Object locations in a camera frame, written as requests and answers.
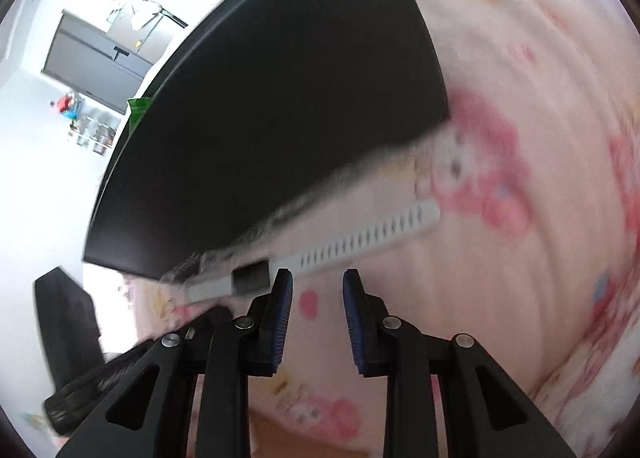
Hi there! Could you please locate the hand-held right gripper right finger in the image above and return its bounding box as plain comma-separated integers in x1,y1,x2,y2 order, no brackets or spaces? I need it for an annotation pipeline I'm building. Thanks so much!
342,268,578,458

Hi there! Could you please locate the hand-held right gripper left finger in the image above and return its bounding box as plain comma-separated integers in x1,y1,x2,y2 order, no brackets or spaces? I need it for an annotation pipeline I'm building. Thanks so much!
55,268,294,458

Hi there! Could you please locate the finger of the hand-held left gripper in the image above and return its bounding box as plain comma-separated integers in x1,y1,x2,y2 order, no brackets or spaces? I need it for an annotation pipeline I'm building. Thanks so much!
177,305,236,336

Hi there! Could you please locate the white perforated strap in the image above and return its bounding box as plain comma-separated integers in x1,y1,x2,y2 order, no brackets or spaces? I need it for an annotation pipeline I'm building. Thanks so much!
182,199,442,306

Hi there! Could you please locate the black storage box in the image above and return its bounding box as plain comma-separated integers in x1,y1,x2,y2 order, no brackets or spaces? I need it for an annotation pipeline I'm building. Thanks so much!
82,0,451,284

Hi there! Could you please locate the pink printed blanket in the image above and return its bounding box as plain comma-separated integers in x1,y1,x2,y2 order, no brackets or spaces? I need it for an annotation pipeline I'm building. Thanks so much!
120,0,640,458

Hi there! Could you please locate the shelf with small figures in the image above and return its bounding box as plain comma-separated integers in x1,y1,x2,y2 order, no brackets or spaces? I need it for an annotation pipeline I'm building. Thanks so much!
50,92,121,157

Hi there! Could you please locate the green packet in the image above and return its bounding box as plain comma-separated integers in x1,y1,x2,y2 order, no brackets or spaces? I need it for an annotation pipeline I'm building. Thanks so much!
126,97,153,135

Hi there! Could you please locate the dark grey cabinet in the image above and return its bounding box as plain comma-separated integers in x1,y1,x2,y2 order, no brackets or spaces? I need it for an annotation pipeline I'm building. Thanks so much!
42,10,151,114

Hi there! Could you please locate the silver fridge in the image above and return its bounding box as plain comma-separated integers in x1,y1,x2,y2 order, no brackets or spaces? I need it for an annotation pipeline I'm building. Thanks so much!
107,0,188,71

